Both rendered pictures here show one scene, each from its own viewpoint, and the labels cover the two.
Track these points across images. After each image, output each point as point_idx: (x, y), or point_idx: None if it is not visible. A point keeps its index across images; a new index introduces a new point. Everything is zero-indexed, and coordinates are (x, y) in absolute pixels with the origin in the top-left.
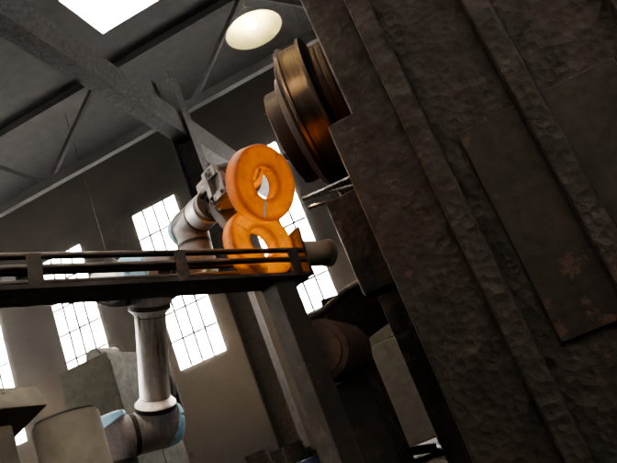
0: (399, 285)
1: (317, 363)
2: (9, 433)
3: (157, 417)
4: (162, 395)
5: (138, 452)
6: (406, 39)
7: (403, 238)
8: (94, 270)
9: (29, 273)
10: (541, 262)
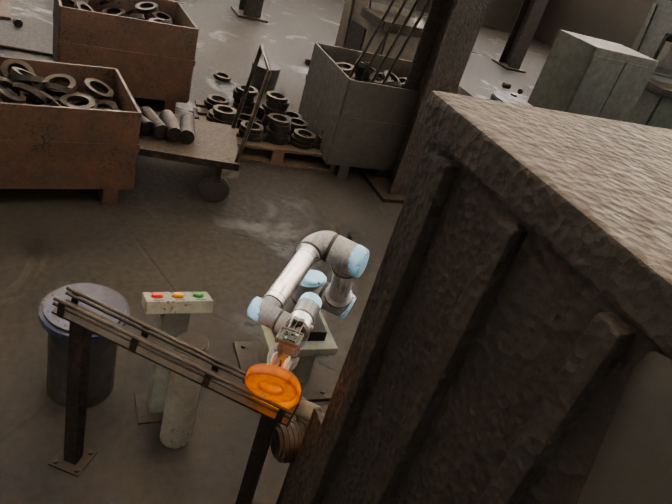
0: (284, 492)
1: (258, 452)
2: (187, 315)
3: (329, 305)
4: (336, 300)
5: None
6: (352, 453)
7: (294, 488)
8: (178, 343)
9: (130, 345)
10: None
